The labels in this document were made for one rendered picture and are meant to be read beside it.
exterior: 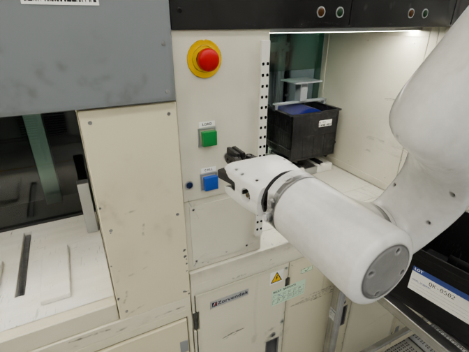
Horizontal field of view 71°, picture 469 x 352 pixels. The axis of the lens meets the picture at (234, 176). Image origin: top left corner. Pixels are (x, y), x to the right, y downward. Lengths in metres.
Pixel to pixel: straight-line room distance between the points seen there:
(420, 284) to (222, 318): 0.51
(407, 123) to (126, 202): 0.52
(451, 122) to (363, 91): 1.00
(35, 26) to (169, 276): 0.55
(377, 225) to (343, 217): 0.03
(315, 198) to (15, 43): 0.46
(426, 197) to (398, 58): 0.84
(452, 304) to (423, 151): 0.65
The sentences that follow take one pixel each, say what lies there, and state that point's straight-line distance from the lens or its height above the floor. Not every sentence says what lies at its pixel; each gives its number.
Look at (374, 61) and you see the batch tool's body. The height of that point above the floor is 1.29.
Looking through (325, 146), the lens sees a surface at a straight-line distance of 1.31.
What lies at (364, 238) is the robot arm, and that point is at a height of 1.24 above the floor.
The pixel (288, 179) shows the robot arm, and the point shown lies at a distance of 0.40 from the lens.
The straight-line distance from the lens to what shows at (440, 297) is 0.93.
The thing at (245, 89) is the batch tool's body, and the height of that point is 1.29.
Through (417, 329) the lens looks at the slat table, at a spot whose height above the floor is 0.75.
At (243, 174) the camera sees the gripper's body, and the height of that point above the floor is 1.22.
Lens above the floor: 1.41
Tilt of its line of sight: 25 degrees down
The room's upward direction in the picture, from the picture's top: straight up
